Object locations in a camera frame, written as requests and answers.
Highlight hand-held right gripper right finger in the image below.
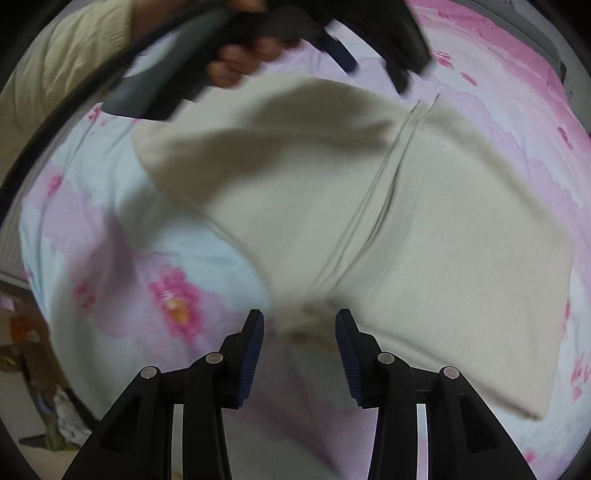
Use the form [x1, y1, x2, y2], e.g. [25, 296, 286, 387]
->
[335, 308, 527, 480]

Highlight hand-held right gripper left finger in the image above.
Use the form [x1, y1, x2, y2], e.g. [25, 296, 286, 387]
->
[61, 308, 265, 480]

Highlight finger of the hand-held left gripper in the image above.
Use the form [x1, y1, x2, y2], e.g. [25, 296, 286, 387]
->
[355, 0, 435, 95]
[321, 27, 362, 75]

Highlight cream pants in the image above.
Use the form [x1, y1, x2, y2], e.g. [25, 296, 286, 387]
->
[131, 74, 576, 422]

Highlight person's left forearm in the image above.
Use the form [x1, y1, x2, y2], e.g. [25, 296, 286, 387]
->
[0, 0, 139, 155]

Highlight person's left hand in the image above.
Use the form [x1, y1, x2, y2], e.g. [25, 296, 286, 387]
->
[206, 36, 303, 89]

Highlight pink floral blanket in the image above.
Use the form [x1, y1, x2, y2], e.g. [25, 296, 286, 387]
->
[18, 0, 591, 480]

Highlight grey padded headboard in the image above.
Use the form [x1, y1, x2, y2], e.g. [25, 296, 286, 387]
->
[501, 0, 570, 88]

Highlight blurred orange object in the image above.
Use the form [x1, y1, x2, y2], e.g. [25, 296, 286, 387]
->
[7, 311, 49, 367]

